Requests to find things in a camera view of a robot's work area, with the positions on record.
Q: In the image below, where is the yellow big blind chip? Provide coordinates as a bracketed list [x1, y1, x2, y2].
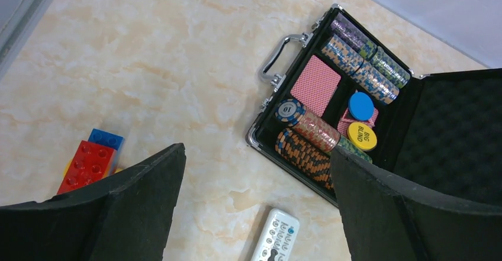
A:
[347, 122, 378, 152]

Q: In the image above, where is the red playing card deck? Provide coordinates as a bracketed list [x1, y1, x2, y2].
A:
[290, 56, 342, 117]

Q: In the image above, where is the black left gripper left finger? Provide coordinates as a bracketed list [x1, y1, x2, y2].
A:
[1, 143, 186, 260]

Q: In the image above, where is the black poker chip case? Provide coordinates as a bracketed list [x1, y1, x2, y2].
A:
[246, 4, 501, 205]

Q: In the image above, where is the blue toy brick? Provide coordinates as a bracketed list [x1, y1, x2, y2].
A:
[88, 128, 124, 176]

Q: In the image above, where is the green poker chip stack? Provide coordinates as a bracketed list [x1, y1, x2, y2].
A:
[370, 46, 411, 89]

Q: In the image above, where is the blue tan chip stack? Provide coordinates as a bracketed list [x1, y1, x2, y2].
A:
[321, 35, 400, 105]

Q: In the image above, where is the blue dealer chip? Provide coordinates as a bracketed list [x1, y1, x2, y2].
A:
[348, 92, 374, 121]

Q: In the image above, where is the red toy brick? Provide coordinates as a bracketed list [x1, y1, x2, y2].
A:
[57, 140, 116, 195]

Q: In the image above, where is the purple poker chip stack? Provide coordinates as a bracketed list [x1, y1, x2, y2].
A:
[330, 13, 378, 60]

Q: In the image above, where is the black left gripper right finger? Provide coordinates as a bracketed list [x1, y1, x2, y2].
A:
[330, 147, 501, 260]

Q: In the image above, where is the orange black chip stack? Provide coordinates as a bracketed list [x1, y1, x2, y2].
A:
[275, 128, 333, 191]

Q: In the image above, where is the white remote control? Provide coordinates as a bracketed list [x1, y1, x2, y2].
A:
[250, 208, 300, 261]

